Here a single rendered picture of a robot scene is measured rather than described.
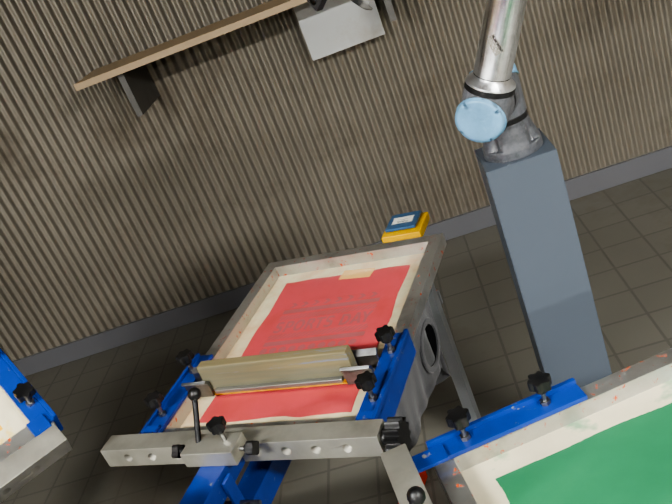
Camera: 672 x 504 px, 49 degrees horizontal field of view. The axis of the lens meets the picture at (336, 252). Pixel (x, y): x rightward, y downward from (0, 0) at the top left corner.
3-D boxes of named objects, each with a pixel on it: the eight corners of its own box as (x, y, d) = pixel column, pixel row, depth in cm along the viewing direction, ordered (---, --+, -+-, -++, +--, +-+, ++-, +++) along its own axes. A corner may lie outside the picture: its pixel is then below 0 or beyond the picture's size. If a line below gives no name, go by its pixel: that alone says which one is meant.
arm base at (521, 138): (535, 130, 196) (526, 96, 192) (549, 149, 183) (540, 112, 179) (479, 149, 199) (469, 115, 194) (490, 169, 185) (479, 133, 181)
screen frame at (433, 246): (273, 272, 238) (269, 262, 236) (447, 243, 213) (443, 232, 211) (152, 452, 175) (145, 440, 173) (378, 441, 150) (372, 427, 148)
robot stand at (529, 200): (622, 454, 247) (539, 127, 197) (642, 494, 231) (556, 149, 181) (569, 468, 250) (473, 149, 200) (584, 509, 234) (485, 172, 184)
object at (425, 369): (426, 369, 226) (389, 272, 211) (453, 367, 222) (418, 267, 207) (391, 486, 189) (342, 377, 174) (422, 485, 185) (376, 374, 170)
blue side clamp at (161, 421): (206, 373, 200) (195, 353, 197) (222, 371, 198) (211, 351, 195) (151, 455, 176) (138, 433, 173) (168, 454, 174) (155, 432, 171)
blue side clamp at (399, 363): (397, 353, 176) (387, 330, 173) (416, 351, 174) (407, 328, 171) (363, 445, 152) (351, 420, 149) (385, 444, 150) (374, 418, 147)
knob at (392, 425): (387, 437, 146) (375, 409, 143) (414, 436, 143) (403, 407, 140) (378, 466, 140) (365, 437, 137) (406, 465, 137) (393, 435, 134)
